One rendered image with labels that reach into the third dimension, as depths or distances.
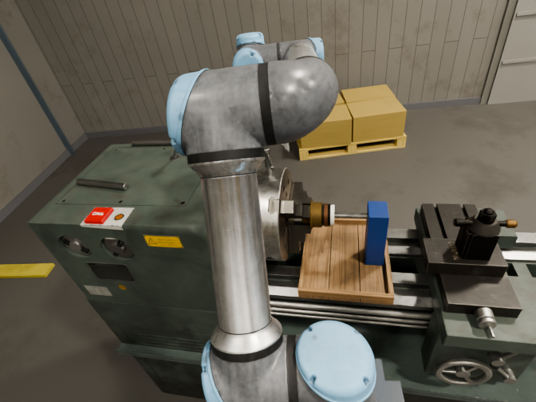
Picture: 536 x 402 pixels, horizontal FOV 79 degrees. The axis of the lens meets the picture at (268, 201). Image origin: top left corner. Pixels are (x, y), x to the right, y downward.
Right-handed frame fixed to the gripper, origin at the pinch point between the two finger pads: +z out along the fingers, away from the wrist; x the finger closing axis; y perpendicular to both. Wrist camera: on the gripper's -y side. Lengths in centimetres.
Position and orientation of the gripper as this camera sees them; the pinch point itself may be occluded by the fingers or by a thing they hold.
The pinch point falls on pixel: (266, 157)
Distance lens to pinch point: 105.0
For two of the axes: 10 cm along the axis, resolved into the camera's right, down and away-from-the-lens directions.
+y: -1.5, -5.2, 8.4
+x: -9.8, 1.8, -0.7
